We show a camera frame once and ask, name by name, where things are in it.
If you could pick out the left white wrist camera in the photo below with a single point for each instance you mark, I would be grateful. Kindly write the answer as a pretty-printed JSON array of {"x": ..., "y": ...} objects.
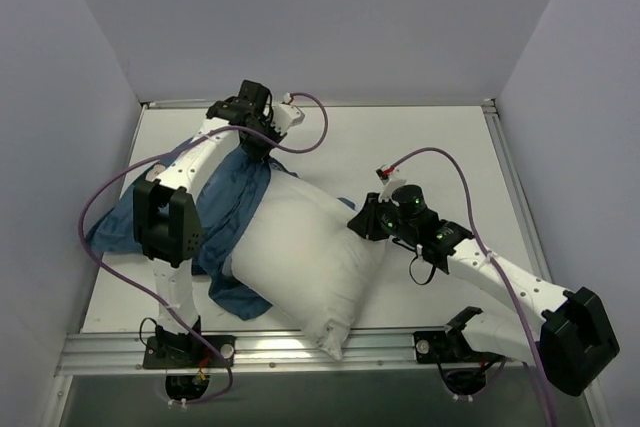
[{"x": 286, "y": 115}]

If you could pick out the blue cartoon print pillowcase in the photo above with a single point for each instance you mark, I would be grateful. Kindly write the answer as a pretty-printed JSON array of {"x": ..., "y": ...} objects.
[{"x": 225, "y": 205}]

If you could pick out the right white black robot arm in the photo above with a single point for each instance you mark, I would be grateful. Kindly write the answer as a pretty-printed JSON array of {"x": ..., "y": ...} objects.
[{"x": 573, "y": 336}]

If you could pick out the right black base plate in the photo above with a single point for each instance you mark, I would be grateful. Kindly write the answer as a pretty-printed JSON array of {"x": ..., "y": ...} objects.
[{"x": 433, "y": 346}]

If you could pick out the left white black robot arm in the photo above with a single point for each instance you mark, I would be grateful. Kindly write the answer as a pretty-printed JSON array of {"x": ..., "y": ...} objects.
[{"x": 165, "y": 221}]

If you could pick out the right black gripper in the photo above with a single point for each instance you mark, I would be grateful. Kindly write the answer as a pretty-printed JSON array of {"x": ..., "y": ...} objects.
[{"x": 368, "y": 220}]

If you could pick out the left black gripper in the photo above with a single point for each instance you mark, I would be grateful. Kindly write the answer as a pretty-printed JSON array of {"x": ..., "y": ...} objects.
[{"x": 256, "y": 142}]

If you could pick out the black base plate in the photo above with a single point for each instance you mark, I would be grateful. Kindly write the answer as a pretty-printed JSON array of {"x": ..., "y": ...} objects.
[
  {"x": 433, "y": 346},
  {"x": 200, "y": 349}
]

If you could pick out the white pillow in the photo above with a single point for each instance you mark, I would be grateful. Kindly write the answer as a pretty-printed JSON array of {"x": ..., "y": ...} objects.
[{"x": 299, "y": 255}]

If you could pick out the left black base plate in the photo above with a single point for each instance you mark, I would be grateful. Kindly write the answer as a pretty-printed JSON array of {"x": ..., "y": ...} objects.
[{"x": 200, "y": 349}]

